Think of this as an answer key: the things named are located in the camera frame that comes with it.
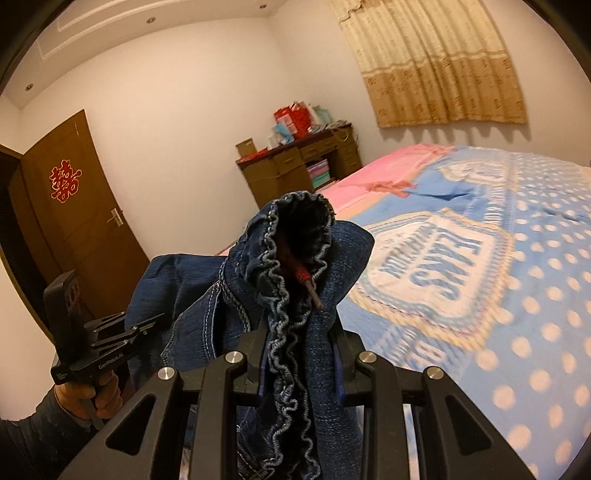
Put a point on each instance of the beige patterned curtain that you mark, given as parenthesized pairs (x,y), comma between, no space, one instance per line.
(434,64)

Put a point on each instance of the stack of pastel folded cloths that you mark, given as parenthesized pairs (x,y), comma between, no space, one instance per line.
(318,175)

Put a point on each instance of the blue pink dotted printed blanket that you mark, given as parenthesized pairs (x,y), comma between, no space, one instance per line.
(461,323)

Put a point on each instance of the red paper door decoration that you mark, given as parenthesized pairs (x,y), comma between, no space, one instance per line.
(66,181)

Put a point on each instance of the brown wooden desk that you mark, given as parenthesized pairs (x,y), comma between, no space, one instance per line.
(263,177)

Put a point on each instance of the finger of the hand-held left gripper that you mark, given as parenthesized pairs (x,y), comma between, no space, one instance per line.
(111,325)

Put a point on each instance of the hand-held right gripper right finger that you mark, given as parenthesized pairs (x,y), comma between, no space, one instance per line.
(340,383)

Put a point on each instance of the pale blue gift bag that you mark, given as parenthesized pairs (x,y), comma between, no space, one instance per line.
(318,115)

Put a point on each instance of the flat red packet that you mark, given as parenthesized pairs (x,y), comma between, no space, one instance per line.
(256,154)

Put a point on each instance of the small brown box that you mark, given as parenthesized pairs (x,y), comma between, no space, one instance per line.
(246,147)

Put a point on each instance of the person's left forearm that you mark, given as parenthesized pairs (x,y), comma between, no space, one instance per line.
(32,443)

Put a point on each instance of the light blue box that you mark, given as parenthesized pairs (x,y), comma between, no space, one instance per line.
(281,134)

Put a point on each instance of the person's left hand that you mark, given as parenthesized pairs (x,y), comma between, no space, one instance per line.
(74,397)

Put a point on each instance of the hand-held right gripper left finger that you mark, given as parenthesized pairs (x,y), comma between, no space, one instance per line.
(256,350)

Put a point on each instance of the dark blue denim pants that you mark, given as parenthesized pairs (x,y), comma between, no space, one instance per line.
(300,443)

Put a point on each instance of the brown wooden door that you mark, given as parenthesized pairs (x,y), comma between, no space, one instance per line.
(83,240)

